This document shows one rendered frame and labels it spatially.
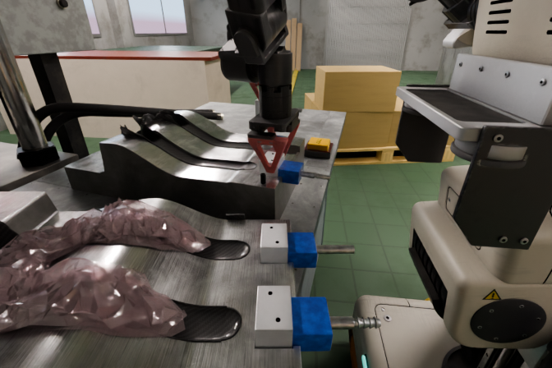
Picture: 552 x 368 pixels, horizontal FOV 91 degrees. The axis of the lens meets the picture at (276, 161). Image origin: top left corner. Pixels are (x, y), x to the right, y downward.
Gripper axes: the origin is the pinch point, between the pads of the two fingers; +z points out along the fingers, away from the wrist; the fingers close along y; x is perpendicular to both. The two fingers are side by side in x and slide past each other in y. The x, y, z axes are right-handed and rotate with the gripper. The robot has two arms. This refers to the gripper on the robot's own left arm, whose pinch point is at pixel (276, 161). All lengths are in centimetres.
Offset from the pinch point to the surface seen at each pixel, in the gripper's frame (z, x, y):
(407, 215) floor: 92, 53, -126
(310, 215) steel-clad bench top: 11.0, 7.4, 0.5
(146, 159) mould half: -0.2, -24.3, 7.0
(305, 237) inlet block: 4.0, 9.2, 15.1
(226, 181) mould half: 2.1, -7.4, 6.8
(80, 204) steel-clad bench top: 10.5, -40.6, 11.3
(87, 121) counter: 69, -285, -180
